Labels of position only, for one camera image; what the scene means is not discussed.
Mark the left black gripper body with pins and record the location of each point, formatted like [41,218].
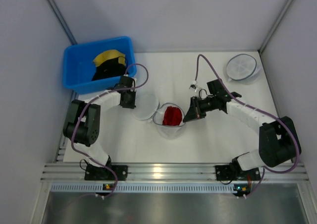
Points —
[128,101]

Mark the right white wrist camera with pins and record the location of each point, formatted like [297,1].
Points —
[194,86]

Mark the slotted grey cable duct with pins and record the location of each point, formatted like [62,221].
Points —
[149,187]

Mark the yellow garment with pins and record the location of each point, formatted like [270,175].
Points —
[108,55]

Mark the aluminium frame rail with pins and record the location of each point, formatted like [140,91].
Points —
[156,172]

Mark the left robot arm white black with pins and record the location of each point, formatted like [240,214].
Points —
[83,119]

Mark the blue plastic bin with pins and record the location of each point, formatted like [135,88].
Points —
[78,67]

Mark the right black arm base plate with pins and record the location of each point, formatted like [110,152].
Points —
[231,172]

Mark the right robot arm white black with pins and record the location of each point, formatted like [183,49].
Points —
[278,140]

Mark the red lace bra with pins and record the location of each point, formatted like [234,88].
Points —
[172,116]

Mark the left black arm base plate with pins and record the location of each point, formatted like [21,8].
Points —
[93,173]

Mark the black garment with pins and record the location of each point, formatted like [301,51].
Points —
[110,68]

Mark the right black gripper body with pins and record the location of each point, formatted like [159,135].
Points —
[194,109]

